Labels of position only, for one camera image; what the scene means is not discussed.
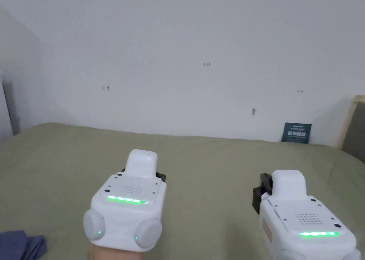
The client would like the dark green card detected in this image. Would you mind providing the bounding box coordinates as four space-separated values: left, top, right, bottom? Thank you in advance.
281 122 313 144

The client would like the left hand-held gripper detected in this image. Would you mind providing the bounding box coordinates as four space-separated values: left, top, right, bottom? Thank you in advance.
83 149 168 249

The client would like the bed with pale green sheet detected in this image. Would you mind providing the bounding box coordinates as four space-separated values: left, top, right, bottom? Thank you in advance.
0 122 365 260

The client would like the grey padded headboard, wooden frame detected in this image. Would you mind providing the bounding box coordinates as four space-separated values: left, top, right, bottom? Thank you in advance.
336 94 365 164

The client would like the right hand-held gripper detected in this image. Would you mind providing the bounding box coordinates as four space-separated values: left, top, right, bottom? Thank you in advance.
252 170 361 260

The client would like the dark blue garment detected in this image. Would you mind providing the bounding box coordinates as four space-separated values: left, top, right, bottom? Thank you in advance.
0 230 48 260

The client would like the person's left hand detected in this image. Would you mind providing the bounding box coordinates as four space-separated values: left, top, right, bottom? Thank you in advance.
87 244 138 260

